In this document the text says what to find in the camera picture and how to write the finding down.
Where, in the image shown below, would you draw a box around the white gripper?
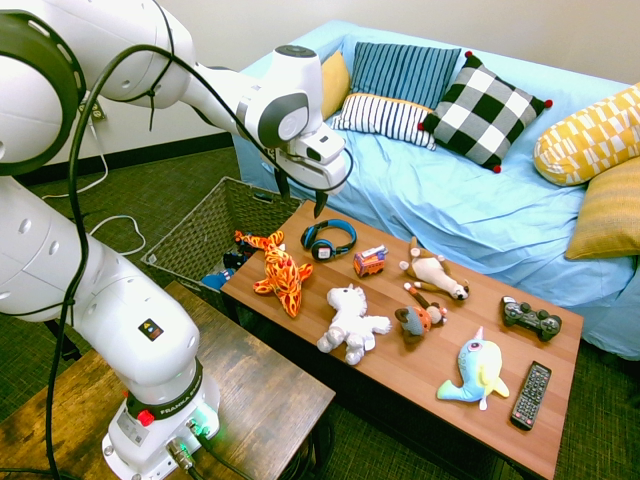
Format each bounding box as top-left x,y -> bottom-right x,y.
275,141 -> 350,220

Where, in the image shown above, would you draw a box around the orange toy car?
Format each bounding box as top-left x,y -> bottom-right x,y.
352,243 -> 390,279

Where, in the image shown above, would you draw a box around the black toy figure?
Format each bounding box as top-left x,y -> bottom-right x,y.
222,238 -> 254,272

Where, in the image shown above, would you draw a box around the brown wicker basket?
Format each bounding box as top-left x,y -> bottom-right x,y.
140,175 -> 306,321

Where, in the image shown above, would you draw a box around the blue plush toy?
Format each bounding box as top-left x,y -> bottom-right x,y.
201,268 -> 236,292

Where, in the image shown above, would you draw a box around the black and blue headphones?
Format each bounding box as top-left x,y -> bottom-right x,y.
299,218 -> 358,263

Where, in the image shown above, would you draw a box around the orange patterned whale plush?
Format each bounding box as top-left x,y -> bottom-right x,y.
233,229 -> 315,320

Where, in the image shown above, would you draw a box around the white navy striped pillow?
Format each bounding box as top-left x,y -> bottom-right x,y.
330,92 -> 438,152

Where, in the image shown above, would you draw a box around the plain yellow pillow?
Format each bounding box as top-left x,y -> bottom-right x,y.
319,49 -> 352,122

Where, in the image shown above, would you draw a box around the white unicorn plush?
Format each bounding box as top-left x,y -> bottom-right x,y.
315,283 -> 393,367

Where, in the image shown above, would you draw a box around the light blue covered sofa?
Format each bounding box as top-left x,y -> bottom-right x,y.
232,19 -> 640,362

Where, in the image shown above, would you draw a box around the brown and white dog plush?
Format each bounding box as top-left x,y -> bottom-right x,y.
398,235 -> 472,302

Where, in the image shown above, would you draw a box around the blue striped pillow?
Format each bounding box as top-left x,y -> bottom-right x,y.
349,41 -> 463,112

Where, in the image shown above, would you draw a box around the brown monkey plush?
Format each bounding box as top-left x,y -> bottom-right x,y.
393,281 -> 450,347

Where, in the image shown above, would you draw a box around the black white checked pillow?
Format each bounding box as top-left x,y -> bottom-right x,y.
417,49 -> 555,175

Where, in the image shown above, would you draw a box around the dark rustic wooden stand table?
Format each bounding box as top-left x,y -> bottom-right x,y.
0,279 -> 337,480

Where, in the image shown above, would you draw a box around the wooden coffee table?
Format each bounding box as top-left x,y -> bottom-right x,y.
219,199 -> 585,480

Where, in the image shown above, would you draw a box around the blue and yellow narwhal plush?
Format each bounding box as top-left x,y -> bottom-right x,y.
435,325 -> 511,412

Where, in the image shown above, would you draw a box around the black game controller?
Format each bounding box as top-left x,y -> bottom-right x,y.
500,294 -> 564,344

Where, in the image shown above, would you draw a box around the yellow white patterned bolster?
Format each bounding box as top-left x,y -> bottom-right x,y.
532,82 -> 640,188

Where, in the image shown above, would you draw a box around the black remote control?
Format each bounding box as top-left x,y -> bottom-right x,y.
509,359 -> 554,432

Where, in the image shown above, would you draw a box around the mustard striped pillow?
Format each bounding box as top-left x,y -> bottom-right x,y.
564,157 -> 640,262

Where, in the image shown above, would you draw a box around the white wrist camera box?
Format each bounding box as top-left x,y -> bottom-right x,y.
298,132 -> 347,166

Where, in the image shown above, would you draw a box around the white floor cable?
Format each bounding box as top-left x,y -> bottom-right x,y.
42,119 -> 147,257

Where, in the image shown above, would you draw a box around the wall power outlet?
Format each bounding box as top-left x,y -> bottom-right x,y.
78,97 -> 109,124

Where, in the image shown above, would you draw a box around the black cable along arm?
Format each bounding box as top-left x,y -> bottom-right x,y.
43,0 -> 355,480

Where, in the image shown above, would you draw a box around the black cable bundle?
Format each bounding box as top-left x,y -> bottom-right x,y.
287,414 -> 335,480

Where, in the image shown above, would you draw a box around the black base cable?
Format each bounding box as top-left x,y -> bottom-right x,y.
167,439 -> 207,480
187,422 -> 242,480

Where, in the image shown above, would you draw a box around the black camera tripod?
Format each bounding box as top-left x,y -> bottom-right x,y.
43,318 -> 82,362

